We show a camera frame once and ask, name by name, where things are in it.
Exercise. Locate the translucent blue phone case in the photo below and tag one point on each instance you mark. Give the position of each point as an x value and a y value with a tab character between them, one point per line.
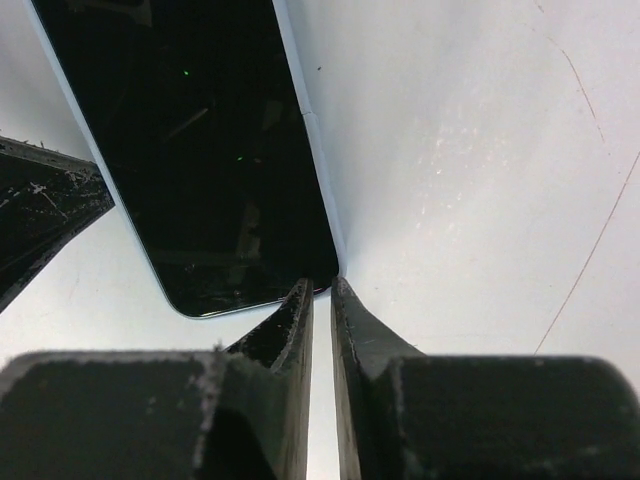
320	165

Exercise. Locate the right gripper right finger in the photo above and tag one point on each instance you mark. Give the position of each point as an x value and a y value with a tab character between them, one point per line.
404	414

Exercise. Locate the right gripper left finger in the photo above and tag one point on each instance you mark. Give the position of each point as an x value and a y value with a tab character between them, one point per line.
237	412

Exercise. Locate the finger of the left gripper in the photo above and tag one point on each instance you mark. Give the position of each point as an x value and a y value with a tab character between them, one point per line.
47	199

